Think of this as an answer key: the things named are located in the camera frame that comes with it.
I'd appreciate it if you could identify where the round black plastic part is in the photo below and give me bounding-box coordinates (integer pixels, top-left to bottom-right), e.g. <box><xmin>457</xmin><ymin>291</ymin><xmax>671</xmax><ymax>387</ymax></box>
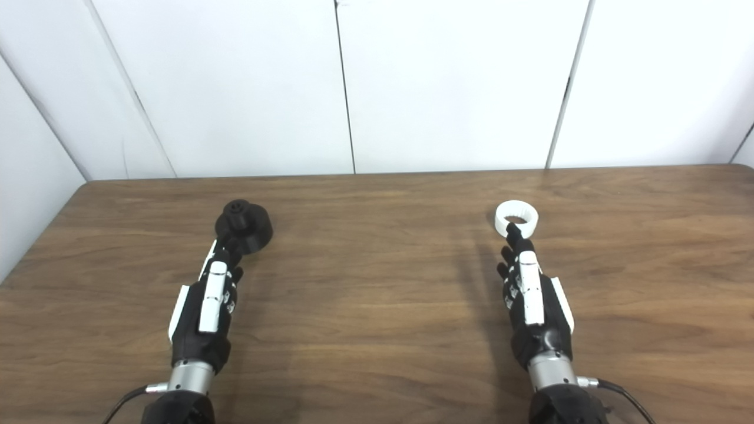
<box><xmin>214</xmin><ymin>200</ymin><xmax>274</xmax><ymax>255</ymax></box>

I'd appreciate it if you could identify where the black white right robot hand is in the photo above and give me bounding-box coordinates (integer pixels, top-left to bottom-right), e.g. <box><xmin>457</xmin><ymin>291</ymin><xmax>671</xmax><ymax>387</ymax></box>
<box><xmin>497</xmin><ymin>223</ymin><xmax>576</xmax><ymax>372</ymax></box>

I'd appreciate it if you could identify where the white toothed plastic ring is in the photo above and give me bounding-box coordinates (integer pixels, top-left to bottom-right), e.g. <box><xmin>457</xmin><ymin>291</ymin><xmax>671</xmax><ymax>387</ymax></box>
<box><xmin>494</xmin><ymin>200</ymin><xmax>539</xmax><ymax>239</ymax></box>

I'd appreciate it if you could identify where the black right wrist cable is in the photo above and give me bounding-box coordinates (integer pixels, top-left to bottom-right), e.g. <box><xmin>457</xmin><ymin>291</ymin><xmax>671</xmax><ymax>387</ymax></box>
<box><xmin>577</xmin><ymin>376</ymin><xmax>657</xmax><ymax>424</ymax></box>

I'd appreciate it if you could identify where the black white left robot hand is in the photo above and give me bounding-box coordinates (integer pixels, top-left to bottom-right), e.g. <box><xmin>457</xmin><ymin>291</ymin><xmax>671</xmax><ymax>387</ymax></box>
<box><xmin>168</xmin><ymin>234</ymin><xmax>244</xmax><ymax>375</ymax></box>

